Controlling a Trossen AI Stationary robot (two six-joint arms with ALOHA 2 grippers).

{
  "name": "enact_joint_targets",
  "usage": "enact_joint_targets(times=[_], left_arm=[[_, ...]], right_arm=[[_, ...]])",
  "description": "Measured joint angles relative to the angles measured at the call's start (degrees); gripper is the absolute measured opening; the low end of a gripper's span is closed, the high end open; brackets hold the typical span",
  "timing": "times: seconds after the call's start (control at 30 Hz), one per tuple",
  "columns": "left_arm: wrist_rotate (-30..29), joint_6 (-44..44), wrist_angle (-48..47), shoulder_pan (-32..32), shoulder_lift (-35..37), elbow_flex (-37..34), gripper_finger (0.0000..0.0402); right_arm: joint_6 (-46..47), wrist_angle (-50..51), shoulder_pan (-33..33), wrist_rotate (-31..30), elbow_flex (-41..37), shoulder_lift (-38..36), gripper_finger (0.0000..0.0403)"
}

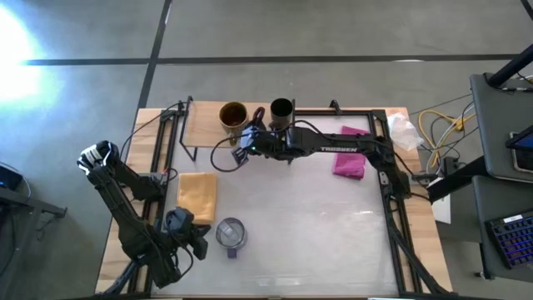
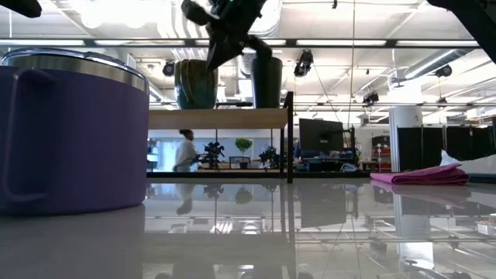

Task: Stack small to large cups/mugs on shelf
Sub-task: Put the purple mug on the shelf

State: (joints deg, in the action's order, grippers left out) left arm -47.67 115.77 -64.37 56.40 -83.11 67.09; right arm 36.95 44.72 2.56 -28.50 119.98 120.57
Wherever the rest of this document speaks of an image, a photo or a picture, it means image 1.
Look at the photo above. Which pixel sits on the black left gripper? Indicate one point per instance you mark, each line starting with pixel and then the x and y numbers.
pixel 179 227

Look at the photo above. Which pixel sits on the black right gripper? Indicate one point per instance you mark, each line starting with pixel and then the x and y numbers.
pixel 258 143

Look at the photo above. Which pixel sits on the black tumbler cup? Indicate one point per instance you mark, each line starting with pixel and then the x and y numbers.
pixel 281 109

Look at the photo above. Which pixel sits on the green brown ceramic mug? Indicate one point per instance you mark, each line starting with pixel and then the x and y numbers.
pixel 233 117

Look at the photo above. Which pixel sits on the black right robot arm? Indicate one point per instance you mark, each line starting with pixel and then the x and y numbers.
pixel 333 146

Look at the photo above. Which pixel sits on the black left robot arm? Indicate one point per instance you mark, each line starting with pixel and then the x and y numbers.
pixel 125 208

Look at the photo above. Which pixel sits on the yellow folded cloth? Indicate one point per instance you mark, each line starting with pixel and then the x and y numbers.
pixel 197 196

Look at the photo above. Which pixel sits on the magenta folded cloth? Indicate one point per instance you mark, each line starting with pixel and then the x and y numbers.
pixel 350 166

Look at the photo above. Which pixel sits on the crumpled clear plastic bag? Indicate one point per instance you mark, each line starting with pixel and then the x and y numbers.
pixel 403 131

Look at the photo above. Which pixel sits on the black floor stand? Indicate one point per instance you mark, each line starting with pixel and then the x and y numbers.
pixel 33 208

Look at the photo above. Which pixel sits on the black power strip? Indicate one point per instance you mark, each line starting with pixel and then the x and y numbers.
pixel 449 165

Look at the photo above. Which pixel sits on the white paper sheet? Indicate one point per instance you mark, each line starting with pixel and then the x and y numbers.
pixel 442 206

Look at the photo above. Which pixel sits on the grey side desk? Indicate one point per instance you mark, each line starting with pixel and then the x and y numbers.
pixel 483 233
pixel 491 125

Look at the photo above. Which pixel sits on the black metal pole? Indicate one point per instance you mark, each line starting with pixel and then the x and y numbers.
pixel 510 66

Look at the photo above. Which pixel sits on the black tablet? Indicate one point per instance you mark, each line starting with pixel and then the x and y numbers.
pixel 522 146

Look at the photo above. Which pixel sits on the black keyboard with blue keys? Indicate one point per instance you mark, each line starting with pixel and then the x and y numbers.
pixel 512 242

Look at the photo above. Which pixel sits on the wooden shelf with black frame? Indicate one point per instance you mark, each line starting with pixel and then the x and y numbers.
pixel 204 125

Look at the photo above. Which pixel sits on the black aluminium table frame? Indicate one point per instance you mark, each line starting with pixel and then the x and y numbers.
pixel 354 112

